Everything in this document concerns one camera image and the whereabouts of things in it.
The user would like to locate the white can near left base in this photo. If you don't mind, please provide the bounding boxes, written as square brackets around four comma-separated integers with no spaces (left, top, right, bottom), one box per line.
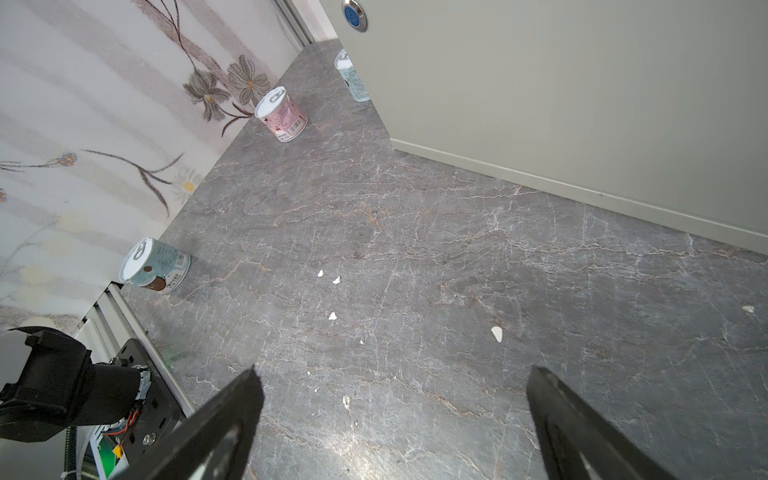
[118,237,192,294]

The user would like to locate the grey metal cabinet box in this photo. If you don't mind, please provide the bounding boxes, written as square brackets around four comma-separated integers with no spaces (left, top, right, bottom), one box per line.
[323,1,767,253]

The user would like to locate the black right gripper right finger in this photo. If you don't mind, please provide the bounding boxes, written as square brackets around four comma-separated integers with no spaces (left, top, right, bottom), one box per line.
[526,365,673,479]

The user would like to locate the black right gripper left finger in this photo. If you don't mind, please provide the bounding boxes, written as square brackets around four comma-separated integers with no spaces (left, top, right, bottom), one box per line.
[117,368,265,480]

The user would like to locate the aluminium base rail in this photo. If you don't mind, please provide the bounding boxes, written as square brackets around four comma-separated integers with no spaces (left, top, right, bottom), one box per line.
[59,281,196,480]

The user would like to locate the teal small can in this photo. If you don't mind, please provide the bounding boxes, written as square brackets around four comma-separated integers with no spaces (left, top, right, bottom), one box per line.
[334,49,370,102]

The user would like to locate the pink small can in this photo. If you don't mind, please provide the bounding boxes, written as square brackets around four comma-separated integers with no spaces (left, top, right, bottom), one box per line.
[254,86,308,143]

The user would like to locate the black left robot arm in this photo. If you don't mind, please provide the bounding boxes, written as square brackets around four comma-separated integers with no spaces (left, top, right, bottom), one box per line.
[1,326,151,443]

